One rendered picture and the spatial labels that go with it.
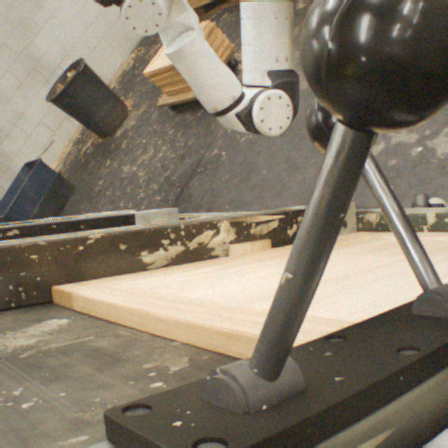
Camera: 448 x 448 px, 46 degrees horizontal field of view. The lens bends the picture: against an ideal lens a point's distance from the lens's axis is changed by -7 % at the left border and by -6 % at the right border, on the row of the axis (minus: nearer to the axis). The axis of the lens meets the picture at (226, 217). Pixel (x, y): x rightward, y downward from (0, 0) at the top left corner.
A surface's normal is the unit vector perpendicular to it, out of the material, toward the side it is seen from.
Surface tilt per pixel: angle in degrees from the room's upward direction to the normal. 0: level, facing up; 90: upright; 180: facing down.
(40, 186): 90
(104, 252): 90
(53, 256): 90
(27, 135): 90
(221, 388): 39
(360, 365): 51
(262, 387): 70
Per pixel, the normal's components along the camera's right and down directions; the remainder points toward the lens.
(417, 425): 0.65, -0.01
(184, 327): -0.76, 0.09
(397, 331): -0.07, -1.00
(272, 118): 0.47, 0.27
